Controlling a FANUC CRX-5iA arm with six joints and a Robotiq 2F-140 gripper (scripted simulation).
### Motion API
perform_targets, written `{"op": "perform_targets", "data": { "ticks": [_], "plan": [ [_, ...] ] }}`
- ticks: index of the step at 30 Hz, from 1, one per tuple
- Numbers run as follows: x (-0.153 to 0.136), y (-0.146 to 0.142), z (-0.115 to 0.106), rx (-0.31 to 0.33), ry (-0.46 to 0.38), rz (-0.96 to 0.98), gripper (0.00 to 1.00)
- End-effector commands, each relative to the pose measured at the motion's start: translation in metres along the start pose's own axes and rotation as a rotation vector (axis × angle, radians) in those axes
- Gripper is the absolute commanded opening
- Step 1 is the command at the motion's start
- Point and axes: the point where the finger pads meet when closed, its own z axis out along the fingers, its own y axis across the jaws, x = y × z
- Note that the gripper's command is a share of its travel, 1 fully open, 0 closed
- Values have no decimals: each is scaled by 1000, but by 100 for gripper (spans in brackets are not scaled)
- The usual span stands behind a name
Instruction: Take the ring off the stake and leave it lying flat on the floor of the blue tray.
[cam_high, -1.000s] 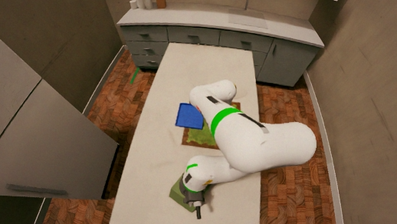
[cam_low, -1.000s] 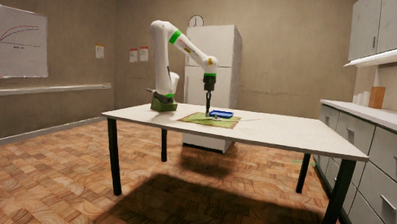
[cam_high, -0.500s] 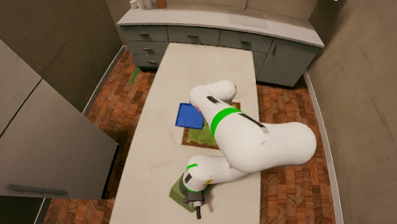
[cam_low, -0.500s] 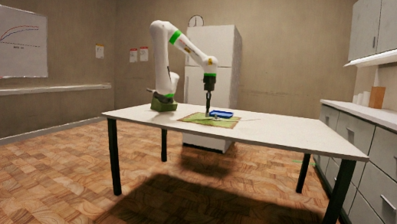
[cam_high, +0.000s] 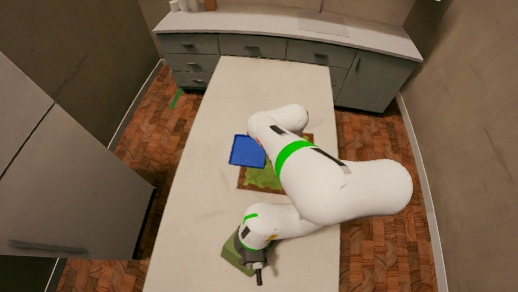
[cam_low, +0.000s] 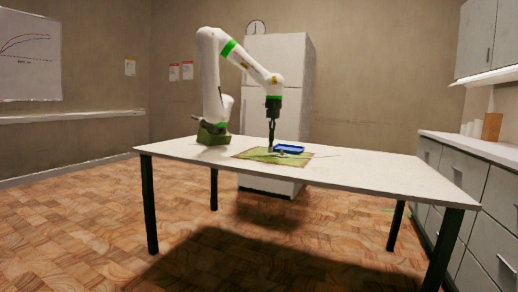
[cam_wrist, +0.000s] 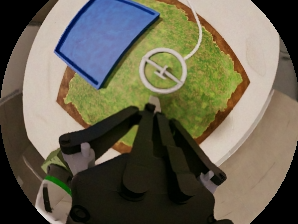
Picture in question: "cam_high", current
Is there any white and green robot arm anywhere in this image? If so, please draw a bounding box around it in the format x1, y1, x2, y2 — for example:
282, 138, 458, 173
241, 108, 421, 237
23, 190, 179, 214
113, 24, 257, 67
233, 104, 413, 286

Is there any blue tray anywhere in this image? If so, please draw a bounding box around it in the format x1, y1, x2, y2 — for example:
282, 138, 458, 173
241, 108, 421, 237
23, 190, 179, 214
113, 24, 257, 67
228, 134, 266, 169

